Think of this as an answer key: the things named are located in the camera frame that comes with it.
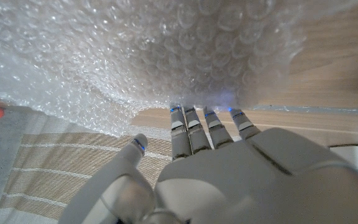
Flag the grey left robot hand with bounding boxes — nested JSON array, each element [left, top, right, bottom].
[[57, 104, 358, 224]]

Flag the clear bubble wrap sheet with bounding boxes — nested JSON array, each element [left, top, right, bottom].
[[0, 0, 358, 138]]

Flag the beige striped backdrop cloth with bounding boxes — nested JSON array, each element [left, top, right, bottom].
[[0, 111, 180, 224]]

